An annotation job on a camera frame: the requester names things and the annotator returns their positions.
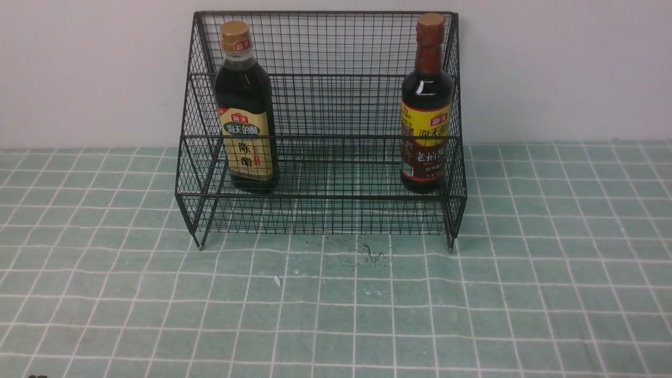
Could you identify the black wire mesh shelf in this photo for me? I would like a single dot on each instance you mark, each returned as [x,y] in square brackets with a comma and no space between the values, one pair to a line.
[334,164]

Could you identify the vinegar bottle gold cap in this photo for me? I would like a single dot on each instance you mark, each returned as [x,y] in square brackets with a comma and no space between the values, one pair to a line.
[243,97]

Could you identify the soy sauce bottle brown cap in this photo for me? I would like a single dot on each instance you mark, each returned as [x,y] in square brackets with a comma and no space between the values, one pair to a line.
[426,105]

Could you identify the green checkered tablecloth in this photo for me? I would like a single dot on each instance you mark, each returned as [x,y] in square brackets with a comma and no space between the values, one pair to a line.
[561,269]

